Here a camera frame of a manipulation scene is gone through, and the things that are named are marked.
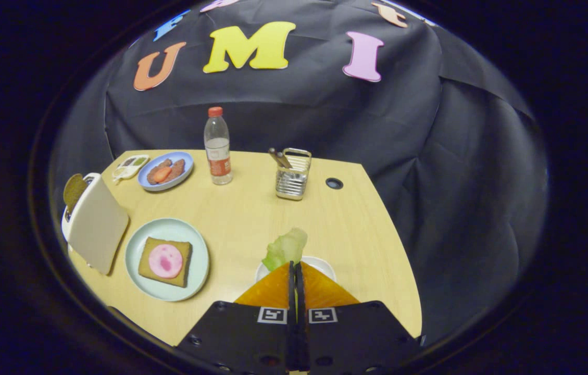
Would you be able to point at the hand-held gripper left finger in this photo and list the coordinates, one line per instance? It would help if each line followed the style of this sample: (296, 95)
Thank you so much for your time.
(241, 333)

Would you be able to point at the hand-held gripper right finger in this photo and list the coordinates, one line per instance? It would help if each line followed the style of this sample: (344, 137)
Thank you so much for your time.
(351, 333)

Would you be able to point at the blue plate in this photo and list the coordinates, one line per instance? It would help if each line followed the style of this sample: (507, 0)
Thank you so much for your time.
(182, 179)

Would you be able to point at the white toaster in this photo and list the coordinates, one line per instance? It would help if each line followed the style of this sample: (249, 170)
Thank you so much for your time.
(98, 226)

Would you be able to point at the brown meat piece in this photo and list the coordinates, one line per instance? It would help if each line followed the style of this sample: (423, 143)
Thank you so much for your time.
(177, 167)
(153, 177)

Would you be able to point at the black backdrop cloth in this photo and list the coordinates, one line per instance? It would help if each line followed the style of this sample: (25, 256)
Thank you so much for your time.
(403, 130)

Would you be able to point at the clear water bottle red cap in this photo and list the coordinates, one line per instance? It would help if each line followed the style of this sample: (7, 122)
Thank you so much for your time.
(218, 151)

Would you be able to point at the green lettuce leaf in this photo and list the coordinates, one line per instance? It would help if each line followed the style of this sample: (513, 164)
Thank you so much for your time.
(286, 247)

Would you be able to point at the plain brown toast slice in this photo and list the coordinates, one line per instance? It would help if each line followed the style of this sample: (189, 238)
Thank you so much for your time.
(74, 190)

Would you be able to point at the brown toast slice with ham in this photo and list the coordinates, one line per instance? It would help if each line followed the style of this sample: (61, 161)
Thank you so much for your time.
(148, 268)

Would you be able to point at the light green plate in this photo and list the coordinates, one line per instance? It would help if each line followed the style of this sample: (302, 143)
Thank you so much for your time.
(169, 226)

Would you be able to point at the small white dish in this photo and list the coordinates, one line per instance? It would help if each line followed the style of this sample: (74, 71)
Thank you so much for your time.
(322, 265)

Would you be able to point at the pink ham slice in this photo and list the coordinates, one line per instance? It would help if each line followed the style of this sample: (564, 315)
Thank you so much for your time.
(165, 261)

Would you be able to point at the red tomato slice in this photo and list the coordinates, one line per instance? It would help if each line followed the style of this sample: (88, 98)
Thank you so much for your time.
(162, 174)

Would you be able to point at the white divided condiment dish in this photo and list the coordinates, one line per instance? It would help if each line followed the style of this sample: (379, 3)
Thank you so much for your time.
(129, 166)

